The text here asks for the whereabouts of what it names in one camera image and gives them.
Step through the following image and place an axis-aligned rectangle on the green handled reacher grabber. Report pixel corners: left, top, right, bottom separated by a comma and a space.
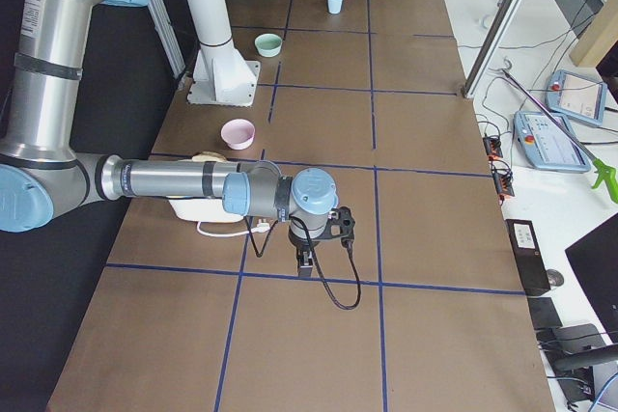
500, 58, 618, 202

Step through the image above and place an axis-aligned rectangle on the toast slice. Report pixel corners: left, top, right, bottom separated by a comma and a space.
191, 151, 227, 162

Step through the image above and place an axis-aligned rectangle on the black monitor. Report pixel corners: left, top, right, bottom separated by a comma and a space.
566, 218, 618, 342

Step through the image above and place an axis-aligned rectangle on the far teach pendant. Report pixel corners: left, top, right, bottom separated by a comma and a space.
546, 69, 607, 127

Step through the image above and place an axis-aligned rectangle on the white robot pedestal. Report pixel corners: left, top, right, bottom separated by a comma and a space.
187, 0, 261, 107

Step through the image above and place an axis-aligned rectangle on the light blue cup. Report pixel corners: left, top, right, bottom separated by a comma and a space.
326, 0, 343, 14

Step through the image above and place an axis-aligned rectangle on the white toaster plug cable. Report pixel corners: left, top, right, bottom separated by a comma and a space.
196, 219, 271, 239

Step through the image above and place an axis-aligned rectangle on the orange black connector block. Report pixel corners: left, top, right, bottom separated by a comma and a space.
483, 135, 503, 160

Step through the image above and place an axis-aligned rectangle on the aluminium frame post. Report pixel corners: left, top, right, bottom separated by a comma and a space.
462, 0, 522, 98

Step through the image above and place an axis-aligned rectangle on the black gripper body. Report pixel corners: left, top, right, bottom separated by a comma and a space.
288, 228, 317, 260

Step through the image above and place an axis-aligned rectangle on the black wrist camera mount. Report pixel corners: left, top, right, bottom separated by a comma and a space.
321, 206, 355, 246

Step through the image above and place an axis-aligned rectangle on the teach pendant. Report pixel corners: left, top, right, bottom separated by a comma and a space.
546, 69, 607, 127
513, 111, 591, 173

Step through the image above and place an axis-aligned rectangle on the near teach pendant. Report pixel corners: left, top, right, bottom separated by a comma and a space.
513, 111, 591, 173

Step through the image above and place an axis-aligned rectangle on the black box with label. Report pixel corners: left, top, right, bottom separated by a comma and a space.
505, 219, 550, 296

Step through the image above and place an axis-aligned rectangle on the white toaster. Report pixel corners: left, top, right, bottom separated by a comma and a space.
168, 198, 242, 224

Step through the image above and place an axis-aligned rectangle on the green bowl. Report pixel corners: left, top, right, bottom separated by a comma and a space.
254, 33, 283, 58

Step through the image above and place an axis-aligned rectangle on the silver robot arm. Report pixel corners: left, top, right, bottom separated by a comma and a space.
1, 0, 351, 277

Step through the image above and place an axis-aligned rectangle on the pink bowl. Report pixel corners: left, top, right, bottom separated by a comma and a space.
220, 119, 256, 151

